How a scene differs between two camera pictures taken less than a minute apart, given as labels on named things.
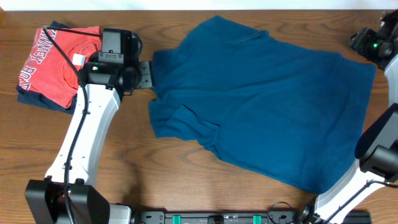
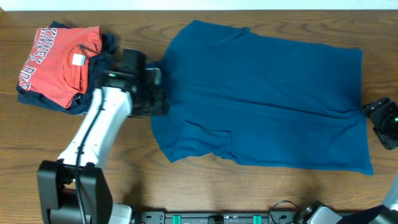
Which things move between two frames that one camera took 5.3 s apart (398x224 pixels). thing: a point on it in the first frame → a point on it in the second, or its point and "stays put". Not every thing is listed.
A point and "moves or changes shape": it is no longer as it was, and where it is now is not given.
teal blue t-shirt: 300,111 moves or changes shape
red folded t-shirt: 48,72 stays put
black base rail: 242,217 stays put
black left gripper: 146,80 → 159,107
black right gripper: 364,37 → 379,111
